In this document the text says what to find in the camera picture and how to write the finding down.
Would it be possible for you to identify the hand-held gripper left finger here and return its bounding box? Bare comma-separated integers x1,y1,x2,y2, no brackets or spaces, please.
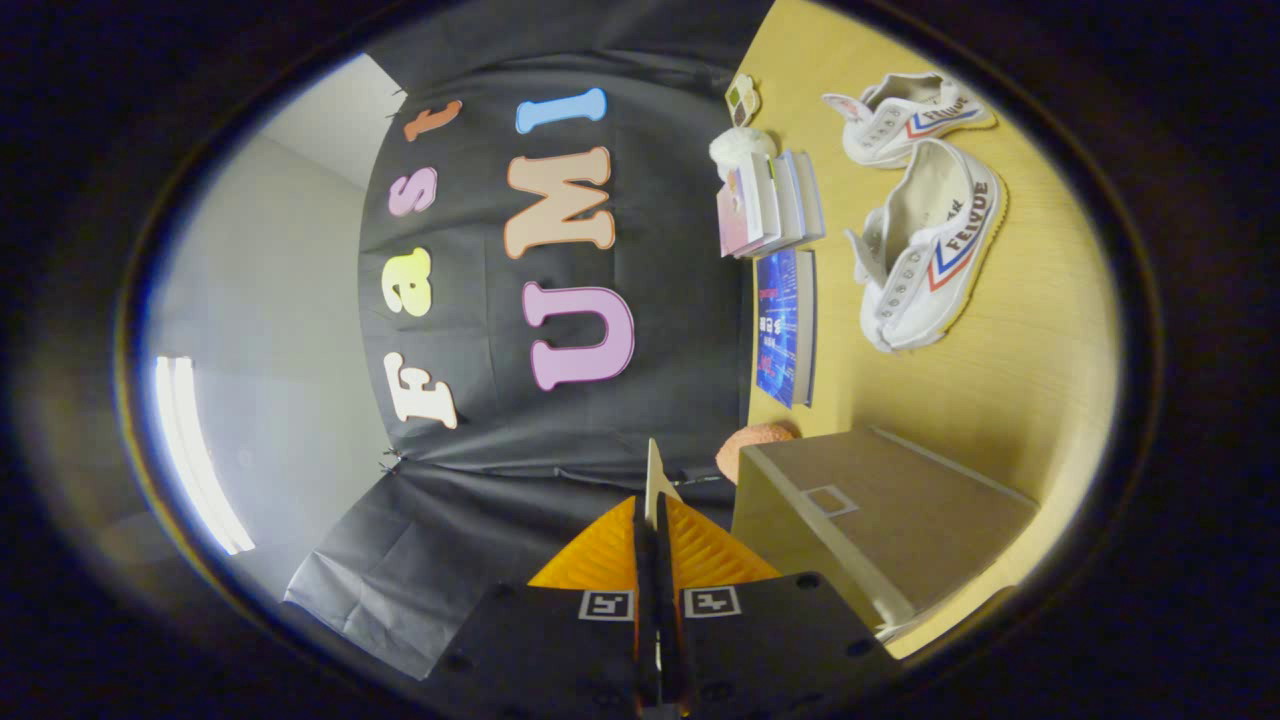
418,438,663,719

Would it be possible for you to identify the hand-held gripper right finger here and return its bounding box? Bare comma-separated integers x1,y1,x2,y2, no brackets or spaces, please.
652,438,903,719

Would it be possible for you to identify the brown storage box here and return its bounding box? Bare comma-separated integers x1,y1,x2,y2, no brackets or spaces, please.
730,427,1041,643

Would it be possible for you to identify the white canvas shoe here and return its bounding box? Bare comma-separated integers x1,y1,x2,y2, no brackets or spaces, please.
845,138,1008,353
822,70,997,168

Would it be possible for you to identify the orange round sponge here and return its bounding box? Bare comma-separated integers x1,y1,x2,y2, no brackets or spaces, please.
715,422,801,486

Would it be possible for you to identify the blue book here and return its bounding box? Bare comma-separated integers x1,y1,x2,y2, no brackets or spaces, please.
754,249,818,410

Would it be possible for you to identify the black backdrop cloth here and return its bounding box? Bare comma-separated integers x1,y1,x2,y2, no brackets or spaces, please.
285,0,776,681

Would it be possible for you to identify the pink book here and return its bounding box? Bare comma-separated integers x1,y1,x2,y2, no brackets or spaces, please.
716,166,753,259

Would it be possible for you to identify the white book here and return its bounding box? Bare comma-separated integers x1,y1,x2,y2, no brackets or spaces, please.
738,152,783,257

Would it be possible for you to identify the grey book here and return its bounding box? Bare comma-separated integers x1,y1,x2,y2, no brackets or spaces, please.
772,150,827,249

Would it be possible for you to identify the white plush toy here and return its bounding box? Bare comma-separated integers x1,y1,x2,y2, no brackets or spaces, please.
709,126,779,183

